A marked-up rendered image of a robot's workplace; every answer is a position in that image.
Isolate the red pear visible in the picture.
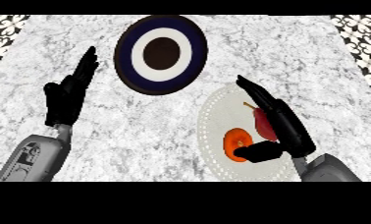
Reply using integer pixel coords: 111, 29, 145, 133
242, 101, 280, 142

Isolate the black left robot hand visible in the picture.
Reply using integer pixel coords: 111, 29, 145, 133
43, 45, 102, 128

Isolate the orange round fruit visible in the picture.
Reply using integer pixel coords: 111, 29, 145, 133
223, 127, 254, 163

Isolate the navy and white round plate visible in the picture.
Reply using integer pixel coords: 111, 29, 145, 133
114, 15, 211, 96

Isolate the white round placemat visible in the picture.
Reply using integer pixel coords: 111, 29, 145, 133
196, 84, 304, 183

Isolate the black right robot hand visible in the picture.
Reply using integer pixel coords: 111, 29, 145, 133
232, 75, 319, 164

